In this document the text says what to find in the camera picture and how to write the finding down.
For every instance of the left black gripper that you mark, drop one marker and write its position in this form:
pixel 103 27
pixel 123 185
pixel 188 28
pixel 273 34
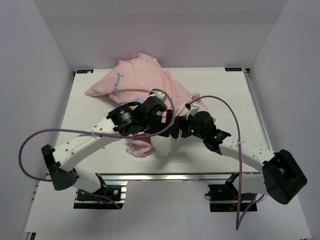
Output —
pixel 161 125

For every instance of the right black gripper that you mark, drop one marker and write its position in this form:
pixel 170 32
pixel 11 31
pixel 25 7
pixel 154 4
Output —
pixel 181 122

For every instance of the pink and purple Frozen pillowcase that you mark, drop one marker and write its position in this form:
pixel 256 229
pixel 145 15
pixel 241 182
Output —
pixel 133 80

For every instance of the white pillow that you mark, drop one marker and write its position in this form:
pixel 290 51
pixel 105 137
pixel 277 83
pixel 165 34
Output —
pixel 164 145

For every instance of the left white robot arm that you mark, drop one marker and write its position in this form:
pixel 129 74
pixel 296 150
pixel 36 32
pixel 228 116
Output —
pixel 126 121

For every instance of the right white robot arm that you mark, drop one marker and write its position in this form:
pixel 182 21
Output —
pixel 281 177

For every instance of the blue label sticker right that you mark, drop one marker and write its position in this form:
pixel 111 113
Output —
pixel 233 69

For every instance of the blue label sticker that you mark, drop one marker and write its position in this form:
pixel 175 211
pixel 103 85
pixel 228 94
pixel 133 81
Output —
pixel 84 71
pixel 233 69

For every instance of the blue label sticker left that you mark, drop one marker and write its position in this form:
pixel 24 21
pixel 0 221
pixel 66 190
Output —
pixel 84 71

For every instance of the aluminium table front rail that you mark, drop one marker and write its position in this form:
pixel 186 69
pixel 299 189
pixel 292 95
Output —
pixel 121 177

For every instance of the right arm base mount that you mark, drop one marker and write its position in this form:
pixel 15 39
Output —
pixel 223 198

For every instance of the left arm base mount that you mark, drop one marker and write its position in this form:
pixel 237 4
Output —
pixel 111 196

